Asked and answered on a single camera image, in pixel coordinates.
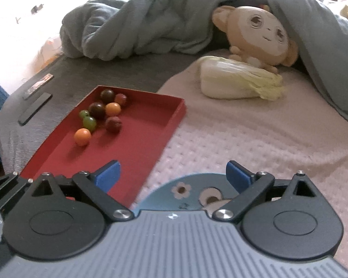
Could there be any silver flat bar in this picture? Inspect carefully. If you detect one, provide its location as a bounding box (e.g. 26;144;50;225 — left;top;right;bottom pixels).
23;74;54;100

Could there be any blue-grey duvet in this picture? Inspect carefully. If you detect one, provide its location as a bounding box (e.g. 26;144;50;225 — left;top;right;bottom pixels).
59;0;348;128

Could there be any blue cartoon print plate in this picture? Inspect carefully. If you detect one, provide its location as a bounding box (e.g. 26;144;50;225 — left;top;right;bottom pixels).
130;173;241;218

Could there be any monkey plush toy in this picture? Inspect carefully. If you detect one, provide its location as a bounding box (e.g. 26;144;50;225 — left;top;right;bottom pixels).
212;5;299;74

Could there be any orange cherry tomato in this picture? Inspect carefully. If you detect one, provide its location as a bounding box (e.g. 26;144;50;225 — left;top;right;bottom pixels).
74;129;92;146
105;102;122;117

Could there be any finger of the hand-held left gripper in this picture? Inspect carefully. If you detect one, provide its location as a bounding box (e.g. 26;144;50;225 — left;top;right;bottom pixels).
0;173;32;211

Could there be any dark brown cherry tomato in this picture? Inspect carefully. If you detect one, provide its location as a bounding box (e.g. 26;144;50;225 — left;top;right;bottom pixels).
89;102;106;119
100;89;115;102

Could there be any dark red cherry tomato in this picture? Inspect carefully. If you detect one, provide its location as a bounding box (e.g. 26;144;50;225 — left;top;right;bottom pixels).
106;116;122;132

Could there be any white textured blanket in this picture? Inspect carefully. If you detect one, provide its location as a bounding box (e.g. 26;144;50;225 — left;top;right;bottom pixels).
133;55;348;267

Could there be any red cardboard tray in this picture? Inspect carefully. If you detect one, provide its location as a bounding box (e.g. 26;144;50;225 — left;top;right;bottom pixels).
17;85;187;209

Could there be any orange and white bag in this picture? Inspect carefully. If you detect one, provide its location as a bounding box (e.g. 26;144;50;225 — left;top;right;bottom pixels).
36;36;64;70

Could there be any black flat bar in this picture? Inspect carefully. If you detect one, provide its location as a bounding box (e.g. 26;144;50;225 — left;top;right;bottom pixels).
18;92;53;126

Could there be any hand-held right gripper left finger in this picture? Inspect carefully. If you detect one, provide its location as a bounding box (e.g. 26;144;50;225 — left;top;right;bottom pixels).
26;160;134;222

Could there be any napa cabbage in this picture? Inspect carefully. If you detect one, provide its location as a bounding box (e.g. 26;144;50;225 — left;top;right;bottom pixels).
199;56;286;101

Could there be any half-ripe green-red cherry tomato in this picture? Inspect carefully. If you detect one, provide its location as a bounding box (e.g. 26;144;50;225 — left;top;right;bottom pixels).
82;116;97;131

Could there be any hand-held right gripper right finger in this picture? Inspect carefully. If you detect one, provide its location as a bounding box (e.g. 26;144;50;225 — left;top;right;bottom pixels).
214;161;321;220

